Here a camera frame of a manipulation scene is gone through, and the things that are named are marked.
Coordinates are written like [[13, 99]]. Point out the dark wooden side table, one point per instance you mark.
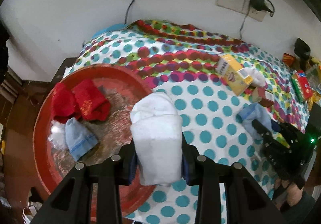
[[62, 68]]

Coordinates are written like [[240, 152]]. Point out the dark red small box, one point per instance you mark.
[[263, 97]]

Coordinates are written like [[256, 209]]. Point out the plain light blue sock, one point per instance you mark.
[[253, 116]]

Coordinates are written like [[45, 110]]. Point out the blue round table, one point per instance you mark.
[[110, 28]]

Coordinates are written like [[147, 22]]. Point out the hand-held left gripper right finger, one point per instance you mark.
[[185, 168]]

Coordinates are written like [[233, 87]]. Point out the polka dot tablecloth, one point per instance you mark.
[[205, 123]]

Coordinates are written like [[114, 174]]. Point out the black hanging jacket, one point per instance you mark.
[[3, 50]]

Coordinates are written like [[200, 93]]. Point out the wooden slat rack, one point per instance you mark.
[[10, 80]]

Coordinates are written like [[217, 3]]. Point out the green and red box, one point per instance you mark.
[[302, 86]]

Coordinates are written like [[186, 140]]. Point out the pile of snack packets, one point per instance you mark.
[[314, 80]]

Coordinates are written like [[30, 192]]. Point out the yellow tag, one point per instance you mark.
[[2, 145]]

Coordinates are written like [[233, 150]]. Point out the yellow cardboard box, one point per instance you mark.
[[233, 75]]

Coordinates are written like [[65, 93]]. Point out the small white sock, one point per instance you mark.
[[257, 77]]

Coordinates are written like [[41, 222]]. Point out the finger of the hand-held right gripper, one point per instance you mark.
[[262, 129], [286, 128]]

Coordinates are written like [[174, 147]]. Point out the black stand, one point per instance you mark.
[[302, 49]]

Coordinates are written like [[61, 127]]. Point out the red sock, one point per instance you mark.
[[90, 101], [62, 103]]

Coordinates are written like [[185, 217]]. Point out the worn red round tray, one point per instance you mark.
[[110, 93]]

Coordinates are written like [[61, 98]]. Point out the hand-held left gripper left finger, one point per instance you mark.
[[131, 168]]

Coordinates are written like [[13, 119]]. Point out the blue sock with stripe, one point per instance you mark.
[[80, 138]]

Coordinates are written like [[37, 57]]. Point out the person's right forearm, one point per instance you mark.
[[298, 204]]

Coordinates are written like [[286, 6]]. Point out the clear plastic bag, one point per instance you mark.
[[57, 136]]

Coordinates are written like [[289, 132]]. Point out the large white sock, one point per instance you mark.
[[156, 138]]

